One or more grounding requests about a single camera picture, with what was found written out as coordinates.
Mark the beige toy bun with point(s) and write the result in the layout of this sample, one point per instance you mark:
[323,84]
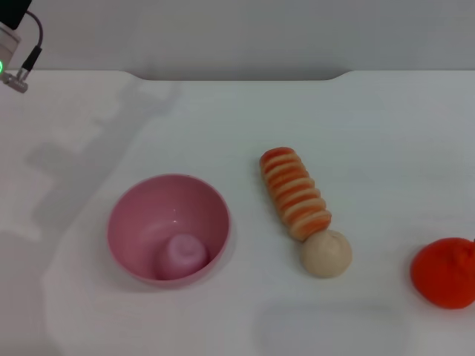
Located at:
[326,254]

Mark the pink plastic bowl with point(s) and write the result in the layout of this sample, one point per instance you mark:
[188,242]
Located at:
[167,219]

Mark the red-orange toy tomato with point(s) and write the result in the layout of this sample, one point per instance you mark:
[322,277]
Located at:
[445,274]

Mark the pink toy peach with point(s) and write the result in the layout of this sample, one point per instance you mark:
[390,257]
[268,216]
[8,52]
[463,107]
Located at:
[183,256]

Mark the orange striped toy bread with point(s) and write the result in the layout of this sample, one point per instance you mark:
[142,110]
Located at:
[295,193]

